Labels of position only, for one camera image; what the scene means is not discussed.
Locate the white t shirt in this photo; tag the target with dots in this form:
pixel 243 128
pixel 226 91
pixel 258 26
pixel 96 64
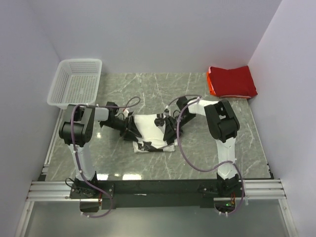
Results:
pixel 152 135

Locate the white plastic basket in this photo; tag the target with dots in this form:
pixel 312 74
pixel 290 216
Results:
pixel 76 81

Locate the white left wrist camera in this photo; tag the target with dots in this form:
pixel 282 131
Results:
pixel 127 112

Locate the folded red t shirt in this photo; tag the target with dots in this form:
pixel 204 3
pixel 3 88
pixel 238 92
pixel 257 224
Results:
pixel 236 81

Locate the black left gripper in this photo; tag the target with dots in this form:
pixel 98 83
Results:
pixel 132 131

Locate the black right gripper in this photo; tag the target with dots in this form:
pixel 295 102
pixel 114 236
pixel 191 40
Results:
pixel 170 133

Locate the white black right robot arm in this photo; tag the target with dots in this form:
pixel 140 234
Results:
pixel 223 126

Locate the black base crossbar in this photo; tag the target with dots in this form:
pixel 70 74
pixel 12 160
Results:
pixel 158 193

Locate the aluminium rail frame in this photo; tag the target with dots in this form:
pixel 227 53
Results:
pixel 263 211

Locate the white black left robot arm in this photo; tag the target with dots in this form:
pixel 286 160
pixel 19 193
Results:
pixel 76 131

